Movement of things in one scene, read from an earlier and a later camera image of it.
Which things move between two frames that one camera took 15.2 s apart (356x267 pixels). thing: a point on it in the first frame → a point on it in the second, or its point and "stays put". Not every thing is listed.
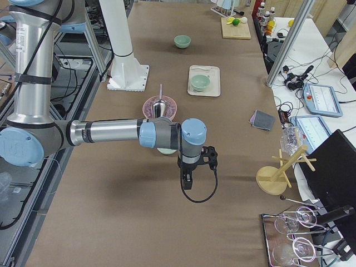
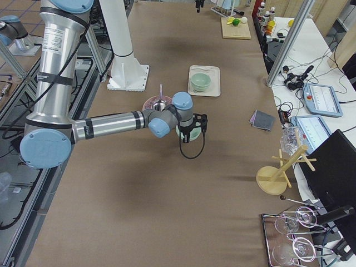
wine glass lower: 287,252 stays put
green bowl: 199,82 stays put
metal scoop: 159,105 stays put
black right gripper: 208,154 → 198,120
